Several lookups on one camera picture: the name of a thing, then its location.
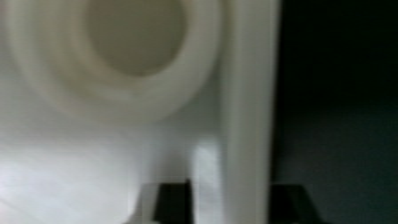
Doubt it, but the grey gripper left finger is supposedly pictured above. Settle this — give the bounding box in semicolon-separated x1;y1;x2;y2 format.
138;180;194;224

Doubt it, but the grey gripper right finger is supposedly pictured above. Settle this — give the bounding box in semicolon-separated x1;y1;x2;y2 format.
271;185;324;224

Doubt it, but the white square table top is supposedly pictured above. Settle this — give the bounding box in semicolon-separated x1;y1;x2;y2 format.
0;0;282;224

